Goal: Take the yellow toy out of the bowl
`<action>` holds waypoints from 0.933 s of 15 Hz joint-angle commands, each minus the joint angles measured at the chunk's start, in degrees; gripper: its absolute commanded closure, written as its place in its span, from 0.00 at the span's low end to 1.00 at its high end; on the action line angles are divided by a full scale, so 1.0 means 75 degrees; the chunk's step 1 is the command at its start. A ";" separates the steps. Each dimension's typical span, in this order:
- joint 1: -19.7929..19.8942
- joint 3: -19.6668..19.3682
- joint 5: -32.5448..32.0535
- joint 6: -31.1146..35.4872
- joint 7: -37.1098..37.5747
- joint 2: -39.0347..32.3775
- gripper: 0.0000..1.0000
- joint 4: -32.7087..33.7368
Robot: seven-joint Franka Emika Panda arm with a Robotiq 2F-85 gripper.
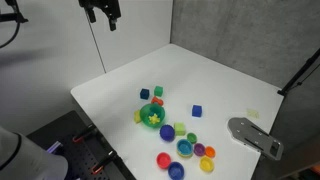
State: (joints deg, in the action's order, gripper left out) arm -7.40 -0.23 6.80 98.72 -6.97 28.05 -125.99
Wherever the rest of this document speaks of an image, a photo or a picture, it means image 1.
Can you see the yellow cup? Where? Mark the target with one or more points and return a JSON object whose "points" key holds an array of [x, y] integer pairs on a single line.
{"points": [[206, 164]]}

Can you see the red cup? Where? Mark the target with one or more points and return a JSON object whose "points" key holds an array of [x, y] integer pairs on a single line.
{"points": [[163, 160]]}

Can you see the black perforated base board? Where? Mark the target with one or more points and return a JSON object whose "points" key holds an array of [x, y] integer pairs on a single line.
{"points": [[81, 157]]}

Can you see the small green cup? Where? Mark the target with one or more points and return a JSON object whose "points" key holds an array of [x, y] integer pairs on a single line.
{"points": [[192, 138]]}

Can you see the upper black red clamp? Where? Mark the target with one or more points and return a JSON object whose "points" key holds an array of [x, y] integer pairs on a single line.
{"points": [[84, 133]]}

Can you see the grey metal mounting plate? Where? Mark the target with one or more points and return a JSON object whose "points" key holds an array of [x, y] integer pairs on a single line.
{"points": [[249, 134]]}

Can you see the grey robot arm base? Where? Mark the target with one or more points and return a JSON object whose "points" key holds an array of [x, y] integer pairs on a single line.
{"points": [[22, 159]]}

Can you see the yellow spiky toy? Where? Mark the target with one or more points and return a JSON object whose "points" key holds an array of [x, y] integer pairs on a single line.
{"points": [[154, 119]]}

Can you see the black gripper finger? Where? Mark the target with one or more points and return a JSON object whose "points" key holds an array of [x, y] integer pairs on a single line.
{"points": [[112, 23], [91, 15]]}

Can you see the lime green cube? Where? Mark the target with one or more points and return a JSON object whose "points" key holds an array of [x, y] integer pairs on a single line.
{"points": [[180, 129]]}

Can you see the purple cup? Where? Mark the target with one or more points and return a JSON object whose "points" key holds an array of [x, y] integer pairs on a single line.
{"points": [[199, 149]]}

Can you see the black red clamp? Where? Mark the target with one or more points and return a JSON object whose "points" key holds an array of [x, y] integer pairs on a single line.
{"points": [[105, 161], [84, 133]]}

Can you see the orange cup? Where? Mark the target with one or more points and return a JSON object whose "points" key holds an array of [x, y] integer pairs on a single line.
{"points": [[210, 151]]}

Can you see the blue cup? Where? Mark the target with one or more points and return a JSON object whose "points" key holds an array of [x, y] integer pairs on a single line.
{"points": [[176, 171]]}

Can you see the lower black red clamp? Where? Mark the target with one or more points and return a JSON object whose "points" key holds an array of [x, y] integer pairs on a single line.
{"points": [[105, 161]]}

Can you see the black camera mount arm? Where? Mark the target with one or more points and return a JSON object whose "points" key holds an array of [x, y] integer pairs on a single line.
{"points": [[16, 16]]}

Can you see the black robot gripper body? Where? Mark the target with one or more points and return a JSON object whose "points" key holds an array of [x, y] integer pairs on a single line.
{"points": [[110, 7]]}

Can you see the dark blue cube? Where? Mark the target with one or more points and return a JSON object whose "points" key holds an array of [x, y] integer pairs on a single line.
{"points": [[144, 94]]}

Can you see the dark blue bumpy ball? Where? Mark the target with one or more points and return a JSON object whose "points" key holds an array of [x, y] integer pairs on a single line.
{"points": [[167, 133]]}

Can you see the green translucent bowl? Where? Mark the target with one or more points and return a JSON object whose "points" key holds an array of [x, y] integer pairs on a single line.
{"points": [[149, 110]]}

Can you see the yellow toy block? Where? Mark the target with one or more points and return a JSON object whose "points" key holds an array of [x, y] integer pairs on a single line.
{"points": [[137, 118]]}

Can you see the orange toy piece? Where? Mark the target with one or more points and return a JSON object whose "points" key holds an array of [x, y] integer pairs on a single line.
{"points": [[157, 100]]}

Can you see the black camera stand pole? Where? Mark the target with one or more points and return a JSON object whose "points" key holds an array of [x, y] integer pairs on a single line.
{"points": [[293, 82]]}

